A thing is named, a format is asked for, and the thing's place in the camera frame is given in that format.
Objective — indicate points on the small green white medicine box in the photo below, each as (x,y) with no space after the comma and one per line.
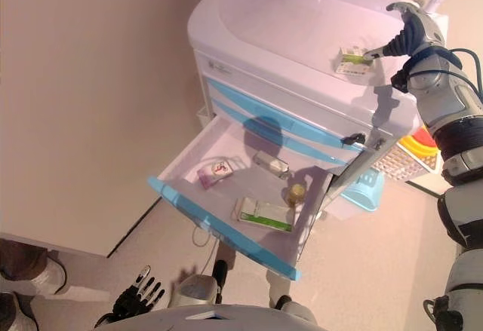
(354,63)

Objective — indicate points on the silver robot leg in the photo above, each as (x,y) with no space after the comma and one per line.
(196,289)
(300,310)

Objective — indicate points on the yellow pill jar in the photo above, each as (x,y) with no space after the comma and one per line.
(295,195)

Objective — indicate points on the long green white medicine box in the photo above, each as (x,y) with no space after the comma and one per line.
(264,216)

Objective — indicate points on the light blue waste bin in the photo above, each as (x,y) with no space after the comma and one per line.
(362,191)

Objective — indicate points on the black right robot foot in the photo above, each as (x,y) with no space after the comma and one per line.
(283,301)

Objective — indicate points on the clear plastic box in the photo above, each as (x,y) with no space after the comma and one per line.
(269,163)

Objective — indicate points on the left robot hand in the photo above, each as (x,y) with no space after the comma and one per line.
(137,297)

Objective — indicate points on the dark cart latch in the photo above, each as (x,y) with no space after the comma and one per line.
(378,144)

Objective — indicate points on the silver robot torso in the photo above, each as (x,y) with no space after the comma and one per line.
(207,319)

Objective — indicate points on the black robot foot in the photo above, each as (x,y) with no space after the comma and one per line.
(283,301)
(220,270)

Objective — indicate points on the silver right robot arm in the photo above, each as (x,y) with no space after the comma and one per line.
(441,93)

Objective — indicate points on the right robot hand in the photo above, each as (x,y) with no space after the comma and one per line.
(422,29)

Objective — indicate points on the white drawer with blue front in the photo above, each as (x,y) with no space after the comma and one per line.
(211,221)
(264,82)
(317,146)

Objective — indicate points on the silver right robot leg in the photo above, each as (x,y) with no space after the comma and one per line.
(300,310)

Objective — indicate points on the silver left robot leg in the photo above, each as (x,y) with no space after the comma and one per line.
(196,289)

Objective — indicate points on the white mesh basket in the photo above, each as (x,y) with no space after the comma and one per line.
(396,165)

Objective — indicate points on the purple white medicine box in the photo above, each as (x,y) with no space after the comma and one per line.
(215,172)

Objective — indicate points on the yellow sharps container red lid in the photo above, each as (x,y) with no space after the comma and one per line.
(419,144)

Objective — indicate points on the white medical drawer cart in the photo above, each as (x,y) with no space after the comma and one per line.
(283,44)

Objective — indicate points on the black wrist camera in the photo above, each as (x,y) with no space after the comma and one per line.
(400,80)

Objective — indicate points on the black left robot foot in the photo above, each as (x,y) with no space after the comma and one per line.
(220,270)

